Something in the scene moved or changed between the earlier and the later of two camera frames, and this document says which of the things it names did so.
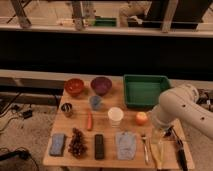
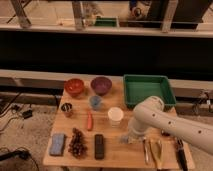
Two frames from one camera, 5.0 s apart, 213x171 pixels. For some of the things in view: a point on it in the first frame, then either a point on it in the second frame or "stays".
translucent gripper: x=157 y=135 -> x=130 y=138
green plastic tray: x=142 y=91 stays
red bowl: x=73 y=87 stays
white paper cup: x=115 y=115 stays
